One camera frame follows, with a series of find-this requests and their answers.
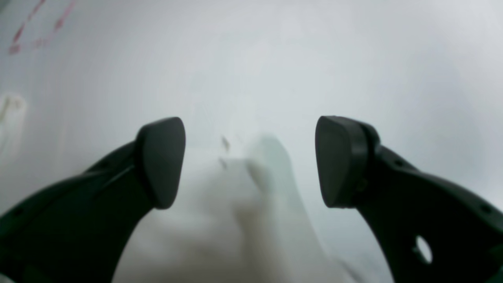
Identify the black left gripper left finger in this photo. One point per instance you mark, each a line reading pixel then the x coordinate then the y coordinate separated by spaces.
pixel 75 231

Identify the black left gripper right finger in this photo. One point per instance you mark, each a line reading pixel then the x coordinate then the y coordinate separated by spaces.
pixel 429 229

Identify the white printed T-shirt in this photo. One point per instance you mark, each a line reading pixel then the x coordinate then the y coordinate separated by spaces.
pixel 239 218

